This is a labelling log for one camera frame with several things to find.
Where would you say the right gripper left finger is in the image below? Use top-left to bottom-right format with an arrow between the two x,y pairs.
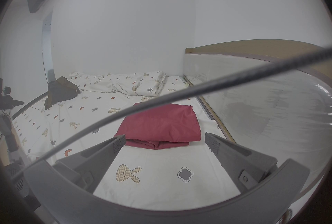
53,134 -> 127,195

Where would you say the white printed quilt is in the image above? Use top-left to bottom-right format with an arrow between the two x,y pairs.
69,70 -> 166,96

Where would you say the red shirt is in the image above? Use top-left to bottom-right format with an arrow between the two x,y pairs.
114,103 -> 202,150

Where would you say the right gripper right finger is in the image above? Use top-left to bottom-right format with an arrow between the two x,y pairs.
204,132 -> 277,195

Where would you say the grey garment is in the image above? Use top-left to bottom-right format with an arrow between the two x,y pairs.
44,85 -> 78,110

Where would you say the bed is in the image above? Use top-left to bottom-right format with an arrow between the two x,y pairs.
10,39 -> 332,218

